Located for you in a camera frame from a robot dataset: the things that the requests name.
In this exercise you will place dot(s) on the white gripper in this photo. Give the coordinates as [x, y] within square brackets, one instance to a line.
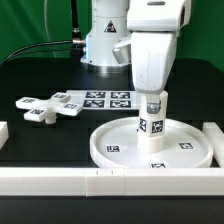
[152, 55]

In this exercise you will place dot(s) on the white round table top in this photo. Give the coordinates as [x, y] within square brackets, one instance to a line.
[114, 145]

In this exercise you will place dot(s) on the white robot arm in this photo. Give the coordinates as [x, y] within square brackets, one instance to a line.
[109, 25]

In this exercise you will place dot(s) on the white marker tag plate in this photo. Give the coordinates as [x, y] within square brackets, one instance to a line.
[105, 100]

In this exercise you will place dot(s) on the white right barrier block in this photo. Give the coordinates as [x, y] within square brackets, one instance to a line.
[216, 137]

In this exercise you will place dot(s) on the white barrier block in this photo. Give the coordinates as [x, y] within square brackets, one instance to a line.
[216, 137]
[4, 135]

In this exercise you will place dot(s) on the white cross-shaped table base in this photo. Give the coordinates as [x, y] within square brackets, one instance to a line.
[45, 110]

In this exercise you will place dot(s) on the white left barrier block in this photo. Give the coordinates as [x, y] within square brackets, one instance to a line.
[4, 135]

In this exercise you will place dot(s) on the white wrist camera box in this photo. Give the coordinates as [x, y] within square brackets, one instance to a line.
[158, 15]

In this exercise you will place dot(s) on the black cable connector post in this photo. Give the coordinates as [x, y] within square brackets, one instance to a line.
[78, 41]

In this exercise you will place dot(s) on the white front barrier rail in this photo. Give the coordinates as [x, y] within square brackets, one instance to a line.
[111, 182]

